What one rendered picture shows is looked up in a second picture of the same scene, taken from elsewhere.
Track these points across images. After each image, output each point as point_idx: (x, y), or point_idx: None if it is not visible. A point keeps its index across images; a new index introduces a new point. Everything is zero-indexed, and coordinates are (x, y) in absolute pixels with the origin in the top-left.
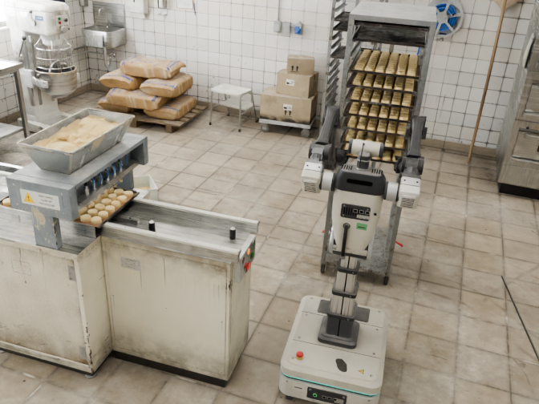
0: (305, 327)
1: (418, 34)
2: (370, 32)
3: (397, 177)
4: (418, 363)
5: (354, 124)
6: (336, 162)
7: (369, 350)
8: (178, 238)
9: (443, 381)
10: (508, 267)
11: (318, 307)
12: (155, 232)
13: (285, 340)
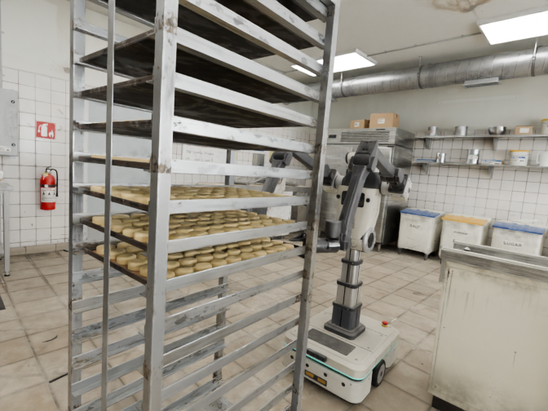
0: (372, 339)
1: (148, 17)
2: (243, 9)
3: (140, 320)
4: (266, 347)
5: (285, 195)
6: (329, 237)
7: (327, 315)
8: (517, 252)
9: (260, 335)
10: (10, 390)
11: (352, 349)
12: (547, 258)
13: (379, 403)
